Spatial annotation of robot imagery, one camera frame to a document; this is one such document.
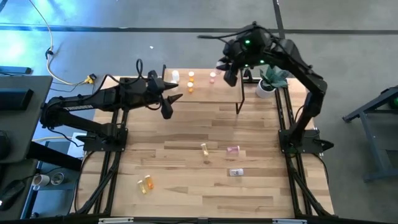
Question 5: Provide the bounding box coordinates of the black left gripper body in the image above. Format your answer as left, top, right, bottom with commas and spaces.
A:
136, 77, 163, 108

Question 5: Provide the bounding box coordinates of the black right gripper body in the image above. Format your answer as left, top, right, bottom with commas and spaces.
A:
221, 46, 250, 71

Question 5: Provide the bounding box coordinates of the wooden shelf riser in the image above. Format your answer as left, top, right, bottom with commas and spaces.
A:
159, 64, 246, 115

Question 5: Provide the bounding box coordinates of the green plant in white pot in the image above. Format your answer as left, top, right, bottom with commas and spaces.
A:
255, 63, 290, 100

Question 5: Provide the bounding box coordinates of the black floor tape strip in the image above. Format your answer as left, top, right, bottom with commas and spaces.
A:
272, 0, 295, 71
0, 25, 398, 35

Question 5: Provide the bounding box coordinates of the black metal beam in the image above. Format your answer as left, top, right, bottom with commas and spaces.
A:
26, 141, 83, 172

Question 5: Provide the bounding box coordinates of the black side desk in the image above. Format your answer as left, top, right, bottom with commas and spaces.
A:
0, 74, 53, 164

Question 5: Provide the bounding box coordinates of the grey metal cup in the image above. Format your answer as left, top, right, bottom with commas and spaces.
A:
50, 172, 65, 186

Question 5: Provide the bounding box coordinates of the black rectangular box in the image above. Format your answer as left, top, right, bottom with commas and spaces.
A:
0, 88, 34, 112

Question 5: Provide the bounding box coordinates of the dark flat floor bar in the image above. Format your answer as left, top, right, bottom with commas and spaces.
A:
0, 65, 34, 75

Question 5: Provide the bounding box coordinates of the white paper cup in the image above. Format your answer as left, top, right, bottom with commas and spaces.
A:
32, 174, 50, 187

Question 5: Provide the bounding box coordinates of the black computer mouse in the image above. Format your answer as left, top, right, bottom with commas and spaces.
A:
0, 179, 26, 211

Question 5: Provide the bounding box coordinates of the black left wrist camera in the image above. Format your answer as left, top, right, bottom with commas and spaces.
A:
160, 101, 174, 121

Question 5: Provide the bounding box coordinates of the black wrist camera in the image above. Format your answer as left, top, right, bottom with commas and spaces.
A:
223, 70, 239, 88
160, 101, 174, 121

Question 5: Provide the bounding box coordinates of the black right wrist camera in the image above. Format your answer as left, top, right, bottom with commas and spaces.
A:
223, 70, 239, 88

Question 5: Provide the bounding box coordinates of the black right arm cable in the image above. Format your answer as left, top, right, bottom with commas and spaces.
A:
197, 21, 280, 41

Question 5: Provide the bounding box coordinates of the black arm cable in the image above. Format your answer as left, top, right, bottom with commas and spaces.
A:
197, 21, 280, 41
93, 58, 162, 111

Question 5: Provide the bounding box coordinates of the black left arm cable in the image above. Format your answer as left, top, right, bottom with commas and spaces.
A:
93, 58, 162, 111

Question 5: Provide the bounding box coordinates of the white power cable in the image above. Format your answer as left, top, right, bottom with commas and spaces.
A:
29, 0, 91, 86

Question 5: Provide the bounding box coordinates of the silver frame bracket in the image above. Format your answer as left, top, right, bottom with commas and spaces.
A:
98, 217, 134, 224
272, 218, 308, 224

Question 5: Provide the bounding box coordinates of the grey metal cart frame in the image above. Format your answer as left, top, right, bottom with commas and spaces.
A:
341, 85, 398, 183

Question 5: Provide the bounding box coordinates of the black aluminium rig frame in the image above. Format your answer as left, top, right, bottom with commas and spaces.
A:
73, 74, 335, 218

